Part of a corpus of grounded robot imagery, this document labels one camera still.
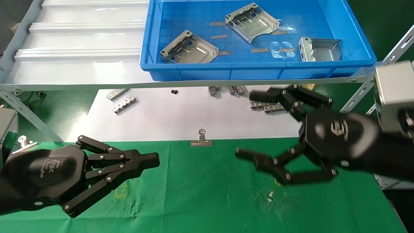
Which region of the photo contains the folded sheet metal bracket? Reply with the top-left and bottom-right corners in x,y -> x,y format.
298,37 -> 343,62

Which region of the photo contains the white paper sheet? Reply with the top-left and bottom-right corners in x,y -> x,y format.
82,85 -> 308,142

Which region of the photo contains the white corrugated shelf panel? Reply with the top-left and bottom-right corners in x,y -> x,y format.
6,0 -> 151,85

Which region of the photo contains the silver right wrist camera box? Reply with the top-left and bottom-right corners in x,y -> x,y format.
375,61 -> 414,139

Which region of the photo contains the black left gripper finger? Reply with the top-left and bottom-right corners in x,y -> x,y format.
77,135 -> 160,169

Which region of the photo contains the blue plastic bin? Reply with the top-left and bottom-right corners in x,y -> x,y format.
140,0 -> 378,81

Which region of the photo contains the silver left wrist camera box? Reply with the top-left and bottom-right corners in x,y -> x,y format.
0,108 -> 19,165

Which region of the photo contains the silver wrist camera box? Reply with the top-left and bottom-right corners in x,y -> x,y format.
0,108 -> 19,165
375,61 -> 414,139

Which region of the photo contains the grey metal shelf rack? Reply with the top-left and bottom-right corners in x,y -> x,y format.
0,0 -> 414,143

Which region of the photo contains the silver binder clip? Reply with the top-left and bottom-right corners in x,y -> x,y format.
191,129 -> 213,146
11,135 -> 38,154

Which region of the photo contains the stamped sheet metal bracket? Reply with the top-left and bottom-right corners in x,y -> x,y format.
225,2 -> 280,44
160,30 -> 219,64

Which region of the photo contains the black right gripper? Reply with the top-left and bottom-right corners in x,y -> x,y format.
235,85 -> 414,185

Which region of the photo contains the green cloth mat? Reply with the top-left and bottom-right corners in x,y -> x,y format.
0,136 -> 409,233

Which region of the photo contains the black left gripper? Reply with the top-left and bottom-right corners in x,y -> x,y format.
0,145 -> 158,218

